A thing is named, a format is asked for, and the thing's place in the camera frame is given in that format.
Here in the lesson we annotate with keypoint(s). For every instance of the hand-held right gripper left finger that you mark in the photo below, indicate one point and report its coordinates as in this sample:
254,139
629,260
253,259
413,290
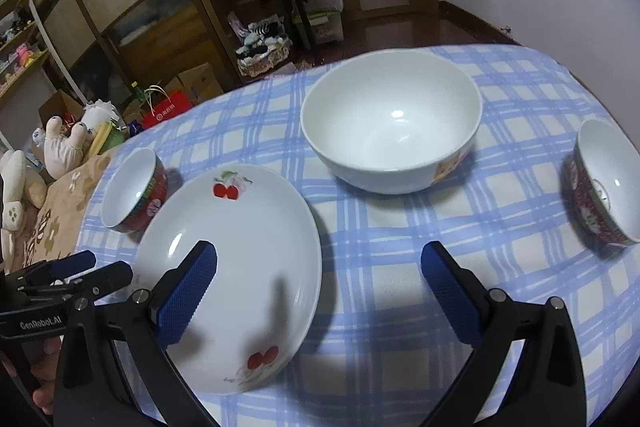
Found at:
182,297

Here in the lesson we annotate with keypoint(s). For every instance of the yellow green box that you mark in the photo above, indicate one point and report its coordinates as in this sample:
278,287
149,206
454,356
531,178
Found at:
107,137

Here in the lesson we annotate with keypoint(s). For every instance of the large white bowl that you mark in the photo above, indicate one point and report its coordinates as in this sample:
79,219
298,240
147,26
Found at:
390,127

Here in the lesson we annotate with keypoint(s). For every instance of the red paper bag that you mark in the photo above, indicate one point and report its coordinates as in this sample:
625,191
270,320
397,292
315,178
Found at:
167,109

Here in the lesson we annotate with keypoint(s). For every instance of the cream plush toy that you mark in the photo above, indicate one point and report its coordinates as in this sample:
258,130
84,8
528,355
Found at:
15,177

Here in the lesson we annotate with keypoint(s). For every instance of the white frame wooden shelf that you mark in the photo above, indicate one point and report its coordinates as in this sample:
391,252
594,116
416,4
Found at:
25,74

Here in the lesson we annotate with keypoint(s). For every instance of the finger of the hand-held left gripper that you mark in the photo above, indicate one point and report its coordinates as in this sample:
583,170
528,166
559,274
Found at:
107,278
75,263

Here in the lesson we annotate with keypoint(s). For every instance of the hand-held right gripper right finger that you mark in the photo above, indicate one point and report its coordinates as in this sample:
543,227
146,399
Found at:
447,297

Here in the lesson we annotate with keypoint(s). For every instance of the open cardboard box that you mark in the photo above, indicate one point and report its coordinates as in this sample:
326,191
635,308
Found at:
60,104

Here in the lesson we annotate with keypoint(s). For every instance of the wicker basket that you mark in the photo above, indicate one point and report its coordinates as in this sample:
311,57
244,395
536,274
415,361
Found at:
262,62

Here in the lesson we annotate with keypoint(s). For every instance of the white plush doll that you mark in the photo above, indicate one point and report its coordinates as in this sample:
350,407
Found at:
60,147

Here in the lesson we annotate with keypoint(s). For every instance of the small dark table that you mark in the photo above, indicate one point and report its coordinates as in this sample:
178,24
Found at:
302,17

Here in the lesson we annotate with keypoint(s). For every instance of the blue checked cloth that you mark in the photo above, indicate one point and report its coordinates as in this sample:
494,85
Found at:
400,257

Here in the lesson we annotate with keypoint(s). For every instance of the person's left hand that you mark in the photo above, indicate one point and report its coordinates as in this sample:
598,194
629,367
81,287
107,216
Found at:
47,352

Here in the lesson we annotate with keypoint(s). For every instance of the green bottle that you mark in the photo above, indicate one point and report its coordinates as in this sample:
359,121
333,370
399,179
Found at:
136,94

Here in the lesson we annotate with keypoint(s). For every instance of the white cherry print plate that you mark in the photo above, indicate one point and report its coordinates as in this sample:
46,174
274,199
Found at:
250,257

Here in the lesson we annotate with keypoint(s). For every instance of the small red patterned bowl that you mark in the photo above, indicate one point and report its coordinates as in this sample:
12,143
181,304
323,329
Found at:
605,187
127,187

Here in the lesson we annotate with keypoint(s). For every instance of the white storage box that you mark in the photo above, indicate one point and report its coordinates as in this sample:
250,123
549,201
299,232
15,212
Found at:
325,29

